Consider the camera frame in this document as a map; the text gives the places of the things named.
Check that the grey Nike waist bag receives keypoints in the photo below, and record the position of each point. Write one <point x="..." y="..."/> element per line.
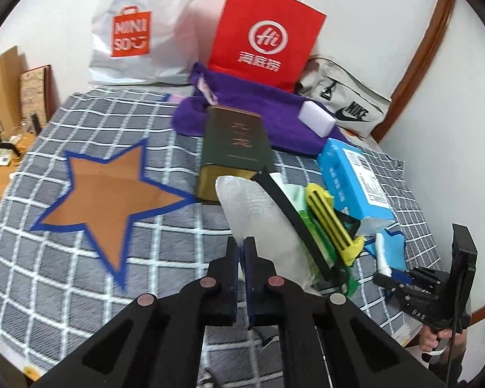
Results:
<point x="356" y="106"/>

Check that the purple fluffy towel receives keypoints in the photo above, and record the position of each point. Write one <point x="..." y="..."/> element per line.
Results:
<point x="279" y="110"/>

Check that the framed picture board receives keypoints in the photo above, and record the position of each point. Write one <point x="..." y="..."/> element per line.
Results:
<point x="36" y="97"/>

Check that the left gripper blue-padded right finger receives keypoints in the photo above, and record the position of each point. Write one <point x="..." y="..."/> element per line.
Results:
<point x="261" y="307"/>

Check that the grey white checked bedspread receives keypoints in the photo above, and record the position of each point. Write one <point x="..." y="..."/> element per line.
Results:
<point x="61" y="310"/>

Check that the dark green gold box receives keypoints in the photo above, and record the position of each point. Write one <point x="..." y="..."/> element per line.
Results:
<point x="235" y="143"/>

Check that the red Haidilao paper bag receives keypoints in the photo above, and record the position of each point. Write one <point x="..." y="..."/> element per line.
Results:
<point x="265" y="41"/>

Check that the white Miniso plastic bag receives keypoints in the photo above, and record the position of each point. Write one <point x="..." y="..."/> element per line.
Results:
<point x="143" y="42"/>

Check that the wooden headboard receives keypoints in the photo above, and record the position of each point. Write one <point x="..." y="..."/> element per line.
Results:
<point x="10" y="73"/>

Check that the brown wooden door frame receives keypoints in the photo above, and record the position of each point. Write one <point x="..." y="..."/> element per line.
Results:
<point x="419" y="65"/>

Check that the white foam block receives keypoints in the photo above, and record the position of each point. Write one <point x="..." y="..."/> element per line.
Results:
<point x="316" y="118"/>

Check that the person's right hand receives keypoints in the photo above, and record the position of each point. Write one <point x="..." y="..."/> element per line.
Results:
<point x="429" y="341"/>

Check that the white cotton glove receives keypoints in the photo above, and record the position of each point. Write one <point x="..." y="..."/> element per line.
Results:
<point x="250" y="211"/>

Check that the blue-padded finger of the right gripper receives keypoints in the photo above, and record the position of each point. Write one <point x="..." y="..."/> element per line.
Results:
<point x="382" y="265"/>
<point x="401" y="278"/>

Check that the orange bedside table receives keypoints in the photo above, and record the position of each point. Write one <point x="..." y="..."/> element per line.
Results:
<point x="9" y="161"/>

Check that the blue tissue pack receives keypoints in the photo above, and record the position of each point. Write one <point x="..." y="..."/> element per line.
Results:
<point x="349" y="178"/>

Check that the yellow black pouch bag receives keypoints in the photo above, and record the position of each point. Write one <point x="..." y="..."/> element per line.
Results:
<point x="341" y="228"/>

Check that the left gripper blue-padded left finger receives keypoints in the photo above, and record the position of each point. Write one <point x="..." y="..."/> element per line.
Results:
<point x="221" y="308"/>

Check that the light blue star marker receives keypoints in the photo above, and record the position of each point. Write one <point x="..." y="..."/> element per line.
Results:
<point x="394" y="245"/>

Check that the brown star blue border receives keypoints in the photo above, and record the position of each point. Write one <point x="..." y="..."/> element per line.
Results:
<point x="104" y="200"/>

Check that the green plastic packet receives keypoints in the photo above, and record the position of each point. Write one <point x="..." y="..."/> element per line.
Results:
<point x="324" y="261"/>

